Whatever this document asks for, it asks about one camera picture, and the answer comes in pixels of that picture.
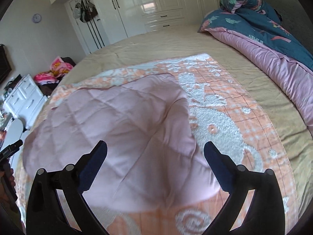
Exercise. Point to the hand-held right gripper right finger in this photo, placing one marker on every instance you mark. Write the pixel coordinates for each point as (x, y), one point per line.
(220, 166)

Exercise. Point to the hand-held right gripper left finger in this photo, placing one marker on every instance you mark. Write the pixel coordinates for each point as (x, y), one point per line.
(94, 164)

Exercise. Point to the dark clothes pile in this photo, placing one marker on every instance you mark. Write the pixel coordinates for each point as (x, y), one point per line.
(47, 89)

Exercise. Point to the person's left hand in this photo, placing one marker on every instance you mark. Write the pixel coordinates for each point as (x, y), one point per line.
(11, 176)

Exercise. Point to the orange and white patterned blanket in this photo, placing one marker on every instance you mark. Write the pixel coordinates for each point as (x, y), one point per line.
(220, 117)

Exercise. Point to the white dresser with drawers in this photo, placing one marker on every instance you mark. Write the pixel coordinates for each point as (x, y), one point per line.
(27, 98)

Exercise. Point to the pink printed cloth pile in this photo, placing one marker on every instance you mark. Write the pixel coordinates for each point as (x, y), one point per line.
(55, 69)

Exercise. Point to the teal and pink floral duvet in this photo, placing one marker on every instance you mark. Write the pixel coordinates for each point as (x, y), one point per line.
(269, 53)

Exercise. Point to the white door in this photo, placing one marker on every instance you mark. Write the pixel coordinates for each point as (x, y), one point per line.
(83, 38)

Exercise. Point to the bed with beige cover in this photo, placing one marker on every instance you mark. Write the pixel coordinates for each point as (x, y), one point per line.
(159, 44)

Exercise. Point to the hanging bags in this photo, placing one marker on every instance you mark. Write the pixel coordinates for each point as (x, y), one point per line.
(84, 8)

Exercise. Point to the grey upholstered headboard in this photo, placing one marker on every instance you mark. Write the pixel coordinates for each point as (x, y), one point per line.
(293, 17)

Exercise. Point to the white glossy wardrobe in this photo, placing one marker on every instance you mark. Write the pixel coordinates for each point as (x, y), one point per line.
(171, 0)

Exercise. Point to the black wall television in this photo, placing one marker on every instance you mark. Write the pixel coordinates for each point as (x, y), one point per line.
(4, 63)

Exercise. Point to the round wall clock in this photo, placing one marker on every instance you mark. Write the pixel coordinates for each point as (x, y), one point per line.
(37, 17)

